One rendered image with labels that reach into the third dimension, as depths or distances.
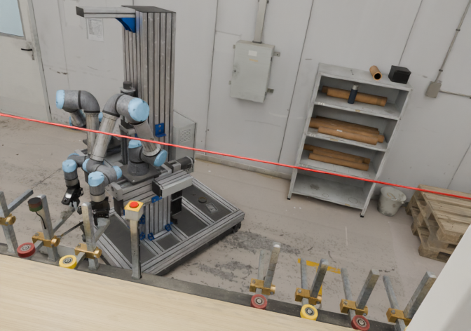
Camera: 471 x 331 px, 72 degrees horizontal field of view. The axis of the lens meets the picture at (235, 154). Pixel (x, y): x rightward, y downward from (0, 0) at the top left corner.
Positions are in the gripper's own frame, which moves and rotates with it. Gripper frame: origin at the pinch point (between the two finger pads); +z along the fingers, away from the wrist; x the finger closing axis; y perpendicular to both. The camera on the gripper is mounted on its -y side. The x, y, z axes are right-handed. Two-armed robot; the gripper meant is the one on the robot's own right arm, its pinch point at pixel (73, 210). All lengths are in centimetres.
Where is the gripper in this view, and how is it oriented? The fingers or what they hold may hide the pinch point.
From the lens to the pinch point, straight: 240.7
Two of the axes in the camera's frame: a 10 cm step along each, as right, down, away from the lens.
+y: 1.5, -4.7, 8.7
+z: -1.2, 8.7, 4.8
